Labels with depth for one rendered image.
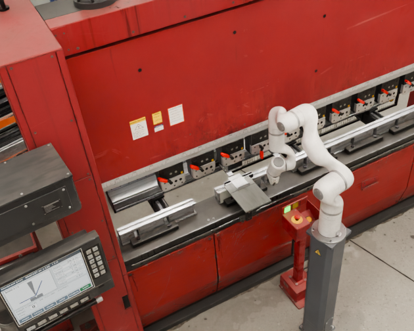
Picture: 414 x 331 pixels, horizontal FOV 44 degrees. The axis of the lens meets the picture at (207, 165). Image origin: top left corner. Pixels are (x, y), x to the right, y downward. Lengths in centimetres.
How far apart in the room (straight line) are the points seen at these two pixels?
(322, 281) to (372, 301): 85
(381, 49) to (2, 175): 233
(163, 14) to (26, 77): 69
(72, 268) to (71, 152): 51
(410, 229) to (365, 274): 62
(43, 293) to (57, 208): 43
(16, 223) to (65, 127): 47
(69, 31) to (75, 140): 46
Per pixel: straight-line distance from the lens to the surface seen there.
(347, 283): 400
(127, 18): 233
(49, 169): 205
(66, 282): 232
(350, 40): 316
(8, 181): 206
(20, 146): 436
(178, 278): 337
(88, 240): 221
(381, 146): 377
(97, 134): 256
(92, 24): 229
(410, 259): 424
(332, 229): 286
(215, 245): 332
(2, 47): 219
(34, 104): 216
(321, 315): 345
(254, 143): 308
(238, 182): 321
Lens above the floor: 319
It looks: 41 degrees down
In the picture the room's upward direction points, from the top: 6 degrees counter-clockwise
